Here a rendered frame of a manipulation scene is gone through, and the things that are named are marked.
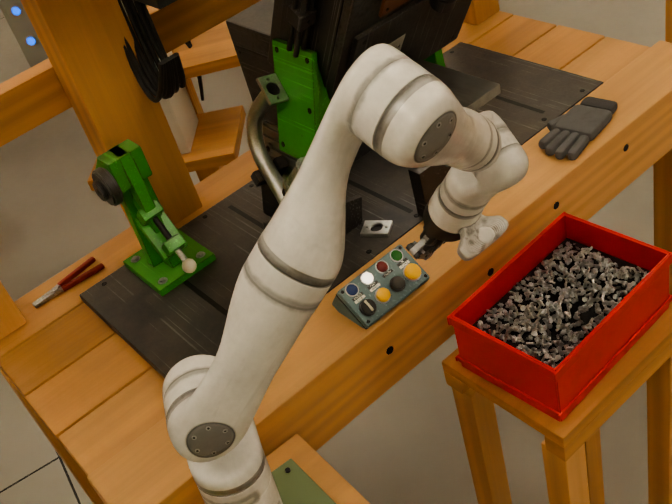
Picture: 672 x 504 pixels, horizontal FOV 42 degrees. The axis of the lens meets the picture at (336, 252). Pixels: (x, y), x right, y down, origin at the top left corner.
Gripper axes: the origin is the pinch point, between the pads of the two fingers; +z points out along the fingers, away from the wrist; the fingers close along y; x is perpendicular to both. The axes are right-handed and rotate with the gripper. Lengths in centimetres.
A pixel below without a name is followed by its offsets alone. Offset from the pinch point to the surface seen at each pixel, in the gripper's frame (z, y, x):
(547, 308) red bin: 0.9, -9.4, 19.7
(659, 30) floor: 148, -233, -35
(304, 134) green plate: 7.4, -1.4, -30.9
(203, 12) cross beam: 24, -12, -72
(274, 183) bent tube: 18.5, 4.3, -30.3
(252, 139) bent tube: 16.4, 2.7, -39.2
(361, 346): 11.7, 15.1, 4.2
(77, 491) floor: 144, 61, -30
